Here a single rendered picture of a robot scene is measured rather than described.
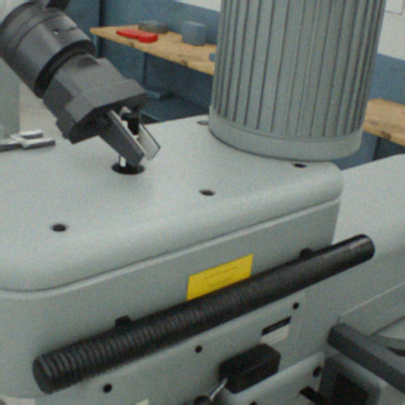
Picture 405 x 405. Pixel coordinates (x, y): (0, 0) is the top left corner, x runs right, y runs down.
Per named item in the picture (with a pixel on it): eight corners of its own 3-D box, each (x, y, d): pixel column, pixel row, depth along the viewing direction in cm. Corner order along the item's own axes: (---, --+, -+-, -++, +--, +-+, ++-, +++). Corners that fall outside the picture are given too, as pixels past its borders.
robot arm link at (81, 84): (125, 136, 80) (62, 70, 83) (164, 77, 74) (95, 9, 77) (51, 164, 70) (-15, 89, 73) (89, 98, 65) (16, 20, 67)
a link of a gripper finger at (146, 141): (160, 145, 70) (122, 105, 72) (145, 164, 72) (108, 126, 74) (168, 141, 72) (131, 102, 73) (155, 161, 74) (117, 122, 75)
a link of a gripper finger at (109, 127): (136, 169, 71) (98, 129, 72) (149, 149, 69) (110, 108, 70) (126, 174, 70) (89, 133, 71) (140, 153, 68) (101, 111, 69)
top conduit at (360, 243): (51, 404, 55) (50, 372, 53) (27, 376, 58) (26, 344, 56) (372, 265, 81) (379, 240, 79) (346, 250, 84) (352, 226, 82)
